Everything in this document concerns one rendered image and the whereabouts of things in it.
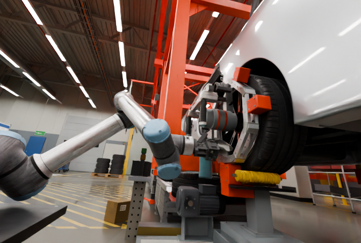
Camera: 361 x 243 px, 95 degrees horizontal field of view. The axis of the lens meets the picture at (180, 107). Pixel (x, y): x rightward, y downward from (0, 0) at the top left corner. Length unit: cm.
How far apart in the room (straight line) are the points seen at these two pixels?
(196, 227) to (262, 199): 56
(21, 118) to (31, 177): 1552
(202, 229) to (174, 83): 122
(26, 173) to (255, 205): 118
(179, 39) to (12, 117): 1568
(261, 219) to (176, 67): 139
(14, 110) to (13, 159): 1595
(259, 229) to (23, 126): 1598
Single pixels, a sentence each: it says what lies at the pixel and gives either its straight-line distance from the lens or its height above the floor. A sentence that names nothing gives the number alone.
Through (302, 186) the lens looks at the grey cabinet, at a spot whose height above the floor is 37.
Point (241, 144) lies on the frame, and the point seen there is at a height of 67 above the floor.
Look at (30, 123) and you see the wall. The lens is 1621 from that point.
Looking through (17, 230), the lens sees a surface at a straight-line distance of 82.
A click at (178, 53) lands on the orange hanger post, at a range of 186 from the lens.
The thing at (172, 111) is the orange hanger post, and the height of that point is 102.
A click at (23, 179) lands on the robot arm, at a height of 42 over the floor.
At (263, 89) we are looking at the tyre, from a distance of 100.
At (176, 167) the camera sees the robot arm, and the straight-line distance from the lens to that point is 65.
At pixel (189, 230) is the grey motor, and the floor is 12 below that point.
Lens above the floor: 51
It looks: 21 degrees up
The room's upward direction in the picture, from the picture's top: 5 degrees clockwise
